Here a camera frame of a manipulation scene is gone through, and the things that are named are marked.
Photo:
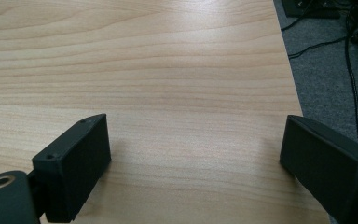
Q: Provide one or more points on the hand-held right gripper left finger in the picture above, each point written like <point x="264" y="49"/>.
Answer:
<point x="74" y="168"/>

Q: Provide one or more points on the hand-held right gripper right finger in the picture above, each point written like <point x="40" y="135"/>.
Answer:
<point x="329" y="165"/>

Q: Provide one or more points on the black stand base plate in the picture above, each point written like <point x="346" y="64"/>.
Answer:
<point x="310" y="8"/>

